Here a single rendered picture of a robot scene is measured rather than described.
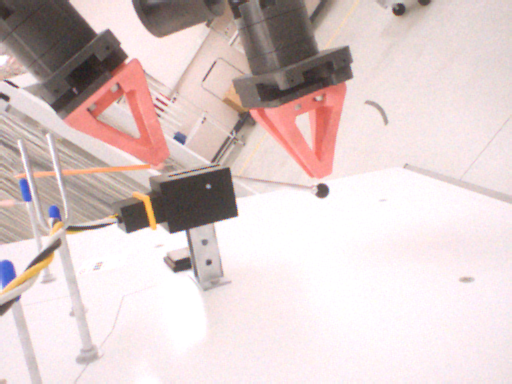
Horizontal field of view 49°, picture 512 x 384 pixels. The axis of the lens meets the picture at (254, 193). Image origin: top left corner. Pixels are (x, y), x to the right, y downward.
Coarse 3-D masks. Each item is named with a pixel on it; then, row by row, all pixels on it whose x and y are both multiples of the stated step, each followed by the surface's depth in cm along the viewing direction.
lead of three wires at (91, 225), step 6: (114, 216) 42; (48, 222) 34; (90, 222) 41; (96, 222) 41; (102, 222) 41; (108, 222) 41; (114, 222) 42; (66, 228) 39; (72, 228) 39; (78, 228) 40; (84, 228) 40; (90, 228) 41; (96, 228) 41; (66, 234) 39; (72, 234) 40
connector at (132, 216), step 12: (156, 192) 43; (120, 204) 42; (132, 204) 41; (144, 204) 41; (156, 204) 42; (120, 216) 41; (132, 216) 41; (144, 216) 41; (156, 216) 42; (120, 228) 43; (132, 228) 41
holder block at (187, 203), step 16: (160, 176) 44; (176, 176) 42; (192, 176) 42; (208, 176) 42; (224, 176) 43; (160, 192) 41; (176, 192) 41; (192, 192) 42; (208, 192) 42; (224, 192) 43; (176, 208) 42; (192, 208) 42; (208, 208) 43; (224, 208) 43; (160, 224) 45; (176, 224) 42; (192, 224) 42; (208, 224) 43
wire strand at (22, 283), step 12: (60, 228) 29; (48, 240) 26; (60, 240) 27; (48, 252) 24; (36, 264) 23; (48, 264) 24; (24, 276) 22; (36, 276) 23; (12, 288) 21; (24, 288) 21; (0, 300) 20; (12, 300) 21; (0, 312) 19
